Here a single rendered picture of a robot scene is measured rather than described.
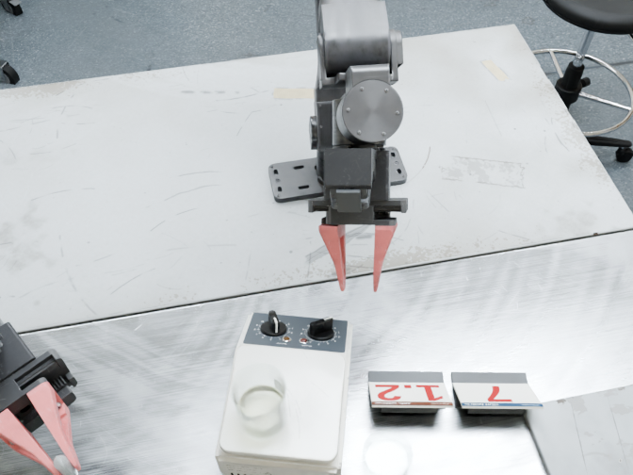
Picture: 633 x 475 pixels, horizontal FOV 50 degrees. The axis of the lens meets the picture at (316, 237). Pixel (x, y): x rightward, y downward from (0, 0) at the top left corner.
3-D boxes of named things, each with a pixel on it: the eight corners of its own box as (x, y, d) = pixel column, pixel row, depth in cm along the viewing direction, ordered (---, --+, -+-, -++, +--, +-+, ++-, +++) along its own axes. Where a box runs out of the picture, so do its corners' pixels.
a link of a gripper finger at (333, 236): (386, 297, 69) (387, 205, 68) (317, 295, 70) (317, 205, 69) (390, 286, 76) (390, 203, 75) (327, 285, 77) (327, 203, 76)
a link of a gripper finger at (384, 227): (394, 297, 69) (395, 205, 68) (325, 295, 70) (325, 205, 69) (397, 286, 76) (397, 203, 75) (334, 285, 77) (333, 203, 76)
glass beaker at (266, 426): (250, 386, 71) (243, 352, 65) (297, 404, 70) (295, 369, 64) (225, 439, 68) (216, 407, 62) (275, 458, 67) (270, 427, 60)
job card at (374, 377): (367, 371, 82) (369, 356, 78) (442, 372, 81) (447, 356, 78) (369, 420, 78) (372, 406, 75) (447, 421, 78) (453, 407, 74)
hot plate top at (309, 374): (237, 346, 75) (237, 342, 74) (346, 356, 74) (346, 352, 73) (218, 452, 68) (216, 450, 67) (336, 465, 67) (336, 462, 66)
